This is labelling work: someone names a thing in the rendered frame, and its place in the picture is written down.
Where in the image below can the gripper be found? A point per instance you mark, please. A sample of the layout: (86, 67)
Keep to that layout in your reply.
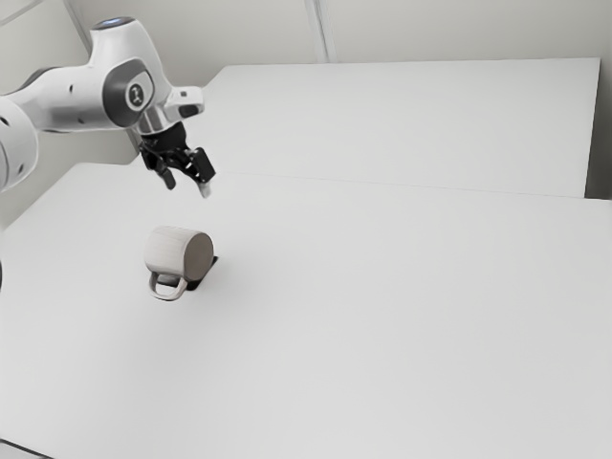
(172, 143)

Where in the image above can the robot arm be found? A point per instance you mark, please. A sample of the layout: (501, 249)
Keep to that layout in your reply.
(72, 98)

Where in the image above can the white ribbed mug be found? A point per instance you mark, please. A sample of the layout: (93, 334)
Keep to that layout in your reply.
(178, 256)

